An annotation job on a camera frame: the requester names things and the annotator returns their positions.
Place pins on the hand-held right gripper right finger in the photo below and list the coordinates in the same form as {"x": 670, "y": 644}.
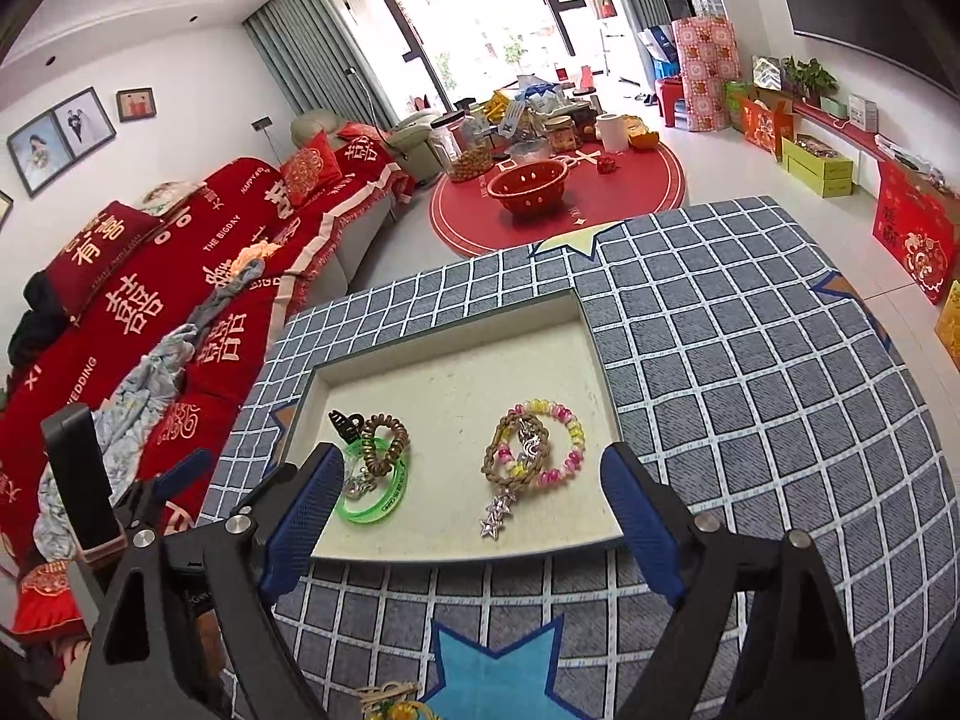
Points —
{"x": 645, "y": 525}

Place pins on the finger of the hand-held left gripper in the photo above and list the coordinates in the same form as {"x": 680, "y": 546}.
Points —
{"x": 184, "y": 476}

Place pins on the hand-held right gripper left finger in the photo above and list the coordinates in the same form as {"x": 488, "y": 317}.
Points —
{"x": 304, "y": 525}

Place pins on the green translucent bangle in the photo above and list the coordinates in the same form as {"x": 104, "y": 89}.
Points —
{"x": 375, "y": 514}

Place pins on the black hair claw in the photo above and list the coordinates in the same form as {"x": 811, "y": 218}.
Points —
{"x": 345, "y": 424}

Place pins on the shallow grey-green tray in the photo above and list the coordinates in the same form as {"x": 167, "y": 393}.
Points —
{"x": 450, "y": 390}

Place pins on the light blue blanket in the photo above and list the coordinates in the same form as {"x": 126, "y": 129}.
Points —
{"x": 142, "y": 390}

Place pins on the red gold embroidered cushion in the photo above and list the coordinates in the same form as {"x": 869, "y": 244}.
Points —
{"x": 52, "y": 600}

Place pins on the black clothing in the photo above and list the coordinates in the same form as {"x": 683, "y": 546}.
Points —
{"x": 37, "y": 322}

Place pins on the grey checked tablecloth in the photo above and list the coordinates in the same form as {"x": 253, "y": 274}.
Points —
{"x": 750, "y": 390}

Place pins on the grey and peach garment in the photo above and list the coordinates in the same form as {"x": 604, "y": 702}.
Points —
{"x": 232, "y": 281}

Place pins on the red pillow with white characters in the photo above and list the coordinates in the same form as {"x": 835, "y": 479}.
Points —
{"x": 101, "y": 255}

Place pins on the red covered sofa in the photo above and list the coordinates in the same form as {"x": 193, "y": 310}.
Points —
{"x": 247, "y": 240}

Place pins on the dark framed couple photo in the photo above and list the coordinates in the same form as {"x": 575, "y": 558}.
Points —
{"x": 4, "y": 211}

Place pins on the round red table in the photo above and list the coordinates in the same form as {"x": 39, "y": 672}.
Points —
{"x": 600, "y": 202}

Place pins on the red cushion with round pattern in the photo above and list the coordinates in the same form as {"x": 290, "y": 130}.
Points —
{"x": 309, "y": 169}

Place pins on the red colander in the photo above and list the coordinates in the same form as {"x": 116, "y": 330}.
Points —
{"x": 525, "y": 191}

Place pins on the yellow and red carton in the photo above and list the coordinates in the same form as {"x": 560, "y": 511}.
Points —
{"x": 949, "y": 326}

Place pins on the orange dish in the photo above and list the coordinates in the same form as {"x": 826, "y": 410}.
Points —
{"x": 643, "y": 133}

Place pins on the white mug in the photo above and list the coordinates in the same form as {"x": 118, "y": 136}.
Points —
{"x": 613, "y": 133}

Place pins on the yellow-green carton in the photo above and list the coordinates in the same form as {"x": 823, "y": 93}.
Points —
{"x": 817, "y": 169}

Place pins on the red box with gold pattern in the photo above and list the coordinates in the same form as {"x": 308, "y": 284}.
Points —
{"x": 915, "y": 232}

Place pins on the jar with brown lid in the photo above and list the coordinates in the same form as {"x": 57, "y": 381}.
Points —
{"x": 562, "y": 135}

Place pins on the pale green recliner chair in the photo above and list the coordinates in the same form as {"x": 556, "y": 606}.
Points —
{"x": 409, "y": 139}

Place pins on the clear plastic jar of nuts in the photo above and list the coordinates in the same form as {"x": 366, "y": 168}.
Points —
{"x": 465, "y": 150}

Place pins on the orange-red gift bag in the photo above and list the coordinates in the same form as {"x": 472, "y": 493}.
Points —
{"x": 766, "y": 127}

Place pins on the red plastic stool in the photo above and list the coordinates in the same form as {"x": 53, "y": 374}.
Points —
{"x": 670, "y": 96}

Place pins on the pile of snack packets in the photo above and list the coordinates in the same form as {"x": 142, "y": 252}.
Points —
{"x": 532, "y": 109}

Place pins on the tall red patterned gift box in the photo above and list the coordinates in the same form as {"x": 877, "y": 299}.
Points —
{"x": 705, "y": 75}

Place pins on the small white box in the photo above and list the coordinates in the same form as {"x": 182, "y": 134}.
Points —
{"x": 862, "y": 112}

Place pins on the potted green plant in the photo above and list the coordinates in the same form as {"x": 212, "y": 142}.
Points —
{"x": 810, "y": 79}

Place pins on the blue and white shopping bag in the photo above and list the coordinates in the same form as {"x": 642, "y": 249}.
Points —
{"x": 658, "y": 45}

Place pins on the balcony sliding door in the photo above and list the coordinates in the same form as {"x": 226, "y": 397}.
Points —
{"x": 487, "y": 22}

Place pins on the double wedding photo frame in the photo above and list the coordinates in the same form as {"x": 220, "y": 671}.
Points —
{"x": 60, "y": 139}

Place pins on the small red photo frame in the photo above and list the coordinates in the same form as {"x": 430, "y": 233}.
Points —
{"x": 136, "y": 105}

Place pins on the low red wall shelf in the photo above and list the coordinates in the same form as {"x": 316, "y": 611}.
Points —
{"x": 832, "y": 124}

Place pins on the wall-mounted television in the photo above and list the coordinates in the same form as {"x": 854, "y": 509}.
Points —
{"x": 885, "y": 0}

